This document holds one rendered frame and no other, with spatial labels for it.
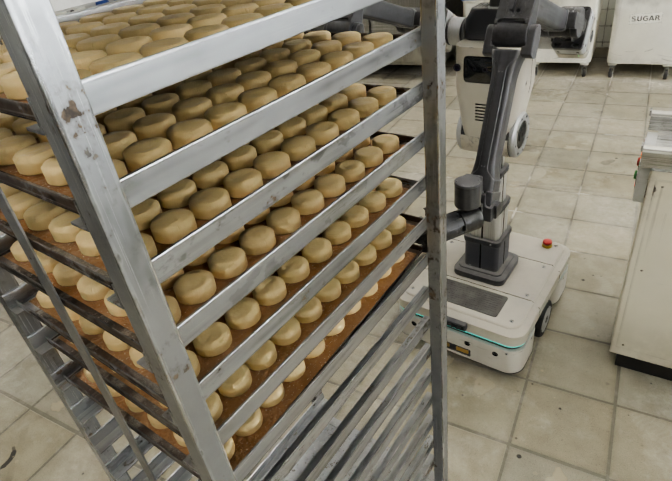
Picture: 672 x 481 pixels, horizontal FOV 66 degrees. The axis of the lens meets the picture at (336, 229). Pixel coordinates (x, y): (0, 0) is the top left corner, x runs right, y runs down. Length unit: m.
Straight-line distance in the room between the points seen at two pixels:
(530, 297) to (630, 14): 3.49
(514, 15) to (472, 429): 1.36
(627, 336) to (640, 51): 3.49
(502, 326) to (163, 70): 1.66
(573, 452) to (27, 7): 1.89
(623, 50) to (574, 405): 3.72
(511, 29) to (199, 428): 0.99
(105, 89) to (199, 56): 0.10
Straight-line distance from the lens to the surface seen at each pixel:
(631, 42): 5.25
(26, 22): 0.42
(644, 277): 1.98
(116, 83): 0.49
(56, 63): 0.43
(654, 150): 1.76
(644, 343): 2.16
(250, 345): 0.69
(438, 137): 0.94
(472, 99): 1.82
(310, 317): 0.84
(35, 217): 0.73
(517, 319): 2.01
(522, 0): 1.27
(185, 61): 0.53
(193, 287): 0.65
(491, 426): 2.01
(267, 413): 0.86
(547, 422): 2.05
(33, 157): 0.64
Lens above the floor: 1.61
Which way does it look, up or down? 32 degrees down
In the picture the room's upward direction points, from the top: 8 degrees counter-clockwise
